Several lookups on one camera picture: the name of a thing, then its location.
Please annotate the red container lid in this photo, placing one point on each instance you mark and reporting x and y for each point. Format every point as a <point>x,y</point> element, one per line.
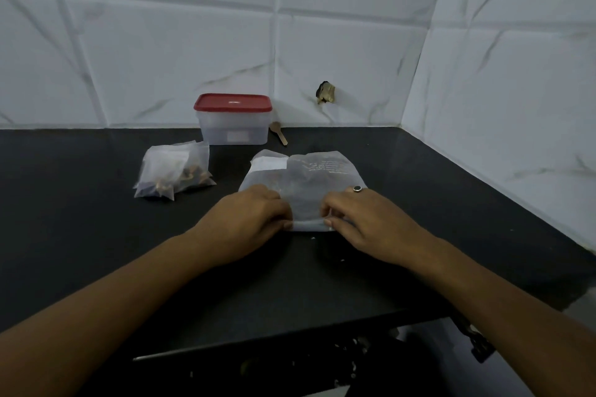
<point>233,102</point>

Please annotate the person's left hand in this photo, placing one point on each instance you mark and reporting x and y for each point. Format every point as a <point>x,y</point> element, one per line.
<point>242,224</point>

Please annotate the broken wall hole fitting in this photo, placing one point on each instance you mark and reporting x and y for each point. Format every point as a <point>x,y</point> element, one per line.
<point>325,92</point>

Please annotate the person's left thumb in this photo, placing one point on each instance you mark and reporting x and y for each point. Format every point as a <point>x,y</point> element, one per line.
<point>282,224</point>

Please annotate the person's right forearm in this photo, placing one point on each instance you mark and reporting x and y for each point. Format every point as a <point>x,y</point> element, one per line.
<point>512,317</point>

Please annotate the person's left forearm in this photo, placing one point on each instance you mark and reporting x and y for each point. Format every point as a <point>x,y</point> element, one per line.
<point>93,322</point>

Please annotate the clear bag of brown spices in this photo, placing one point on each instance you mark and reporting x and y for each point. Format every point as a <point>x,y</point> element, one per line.
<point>198,171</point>

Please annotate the clear plastic storage container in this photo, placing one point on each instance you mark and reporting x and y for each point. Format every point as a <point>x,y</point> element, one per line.
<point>235,127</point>

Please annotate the small wooden spoon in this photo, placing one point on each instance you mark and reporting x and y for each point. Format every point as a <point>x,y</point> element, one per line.
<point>280,134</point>

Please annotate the clear bag of dark spices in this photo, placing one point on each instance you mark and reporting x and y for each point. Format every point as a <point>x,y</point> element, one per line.
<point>158,173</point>

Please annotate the person's right hand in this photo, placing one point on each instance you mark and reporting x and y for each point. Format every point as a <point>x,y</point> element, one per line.
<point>377,229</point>

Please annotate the clear plastic zip bag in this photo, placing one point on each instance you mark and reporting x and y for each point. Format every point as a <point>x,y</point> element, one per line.
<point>307,178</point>

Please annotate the person's right thumb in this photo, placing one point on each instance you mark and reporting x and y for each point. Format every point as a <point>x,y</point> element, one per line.
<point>334,223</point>

